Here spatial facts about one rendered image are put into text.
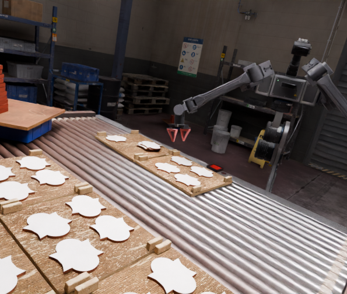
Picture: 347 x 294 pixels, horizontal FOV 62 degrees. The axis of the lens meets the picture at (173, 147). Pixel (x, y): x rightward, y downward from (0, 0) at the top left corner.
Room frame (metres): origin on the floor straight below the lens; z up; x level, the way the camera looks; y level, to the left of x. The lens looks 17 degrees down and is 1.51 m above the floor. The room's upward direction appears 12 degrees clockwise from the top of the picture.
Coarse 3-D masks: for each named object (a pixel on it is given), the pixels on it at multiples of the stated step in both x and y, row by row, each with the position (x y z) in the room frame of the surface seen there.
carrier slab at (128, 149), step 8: (96, 136) 1.73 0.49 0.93; (104, 136) 1.76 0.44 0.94; (128, 136) 1.87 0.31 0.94; (136, 136) 1.91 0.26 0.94; (144, 136) 1.94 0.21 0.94; (112, 144) 1.65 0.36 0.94; (120, 144) 1.68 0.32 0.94; (128, 144) 1.71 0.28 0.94; (136, 144) 1.74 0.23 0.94; (120, 152) 1.55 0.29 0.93; (128, 152) 1.56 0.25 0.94; (136, 152) 1.59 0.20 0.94; (144, 152) 1.62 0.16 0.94; (152, 152) 1.65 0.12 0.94; (160, 152) 1.68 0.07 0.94
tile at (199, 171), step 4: (192, 168) 1.50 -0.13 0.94; (196, 168) 1.51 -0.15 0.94; (200, 168) 1.53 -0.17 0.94; (204, 168) 1.54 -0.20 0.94; (192, 172) 1.46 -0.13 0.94; (196, 172) 1.45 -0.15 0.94; (200, 172) 1.46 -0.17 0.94; (204, 172) 1.48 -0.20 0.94; (208, 172) 1.49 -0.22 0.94; (212, 172) 1.50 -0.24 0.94; (200, 176) 1.42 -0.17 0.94; (204, 176) 1.43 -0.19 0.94; (208, 176) 1.43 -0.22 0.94; (212, 176) 1.45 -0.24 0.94
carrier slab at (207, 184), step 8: (136, 160) 1.46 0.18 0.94; (144, 160) 1.49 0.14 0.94; (152, 160) 1.51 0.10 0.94; (160, 160) 1.54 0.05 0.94; (168, 160) 1.56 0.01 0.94; (144, 168) 1.41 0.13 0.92; (152, 168) 1.40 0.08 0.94; (184, 168) 1.50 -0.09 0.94; (160, 176) 1.33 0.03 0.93; (168, 176) 1.34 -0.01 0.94; (192, 176) 1.40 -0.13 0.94; (216, 176) 1.47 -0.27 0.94; (176, 184) 1.26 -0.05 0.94; (200, 184) 1.32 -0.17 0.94; (208, 184) 1.34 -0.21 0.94; (216, 184) 1.36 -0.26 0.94; (224, 184) 1.40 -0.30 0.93; (184, 192) 1.22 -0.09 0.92; (200, 192) 1.24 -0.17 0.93
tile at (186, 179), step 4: (176, 176) 1.34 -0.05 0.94; (180, 176) 1.35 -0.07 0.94; (184, 176) 1.36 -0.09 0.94; (188, 176) 1.37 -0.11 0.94; (176, 180) 1.29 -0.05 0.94; (180, 180) 1.30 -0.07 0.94; (184, 180) 1.31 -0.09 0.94; (188, 180) 1.32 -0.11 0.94; (192, 180) 1.33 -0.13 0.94; (196, 180) 1.34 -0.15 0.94; (184, 184) 1.28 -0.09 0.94; (188, 184) 1.27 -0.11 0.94; (192, 184) 1.28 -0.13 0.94; (196, 184) 1.29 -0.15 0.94
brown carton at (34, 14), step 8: (8, 0) 4.82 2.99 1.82; (16, 0) 4.82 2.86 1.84; (24, 0) 4.92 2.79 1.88; (8, 8) 4.82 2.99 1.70; (16, 8) 4.82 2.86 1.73; (24, 8) 4.91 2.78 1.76; (32, 8) 5.01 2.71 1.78; (40, 8) 5.11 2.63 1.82; (16, 16) 4.82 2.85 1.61; (24, 16) 4.92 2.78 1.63; (32, 16) 5.01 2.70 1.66; (40, 16) 5.11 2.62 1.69
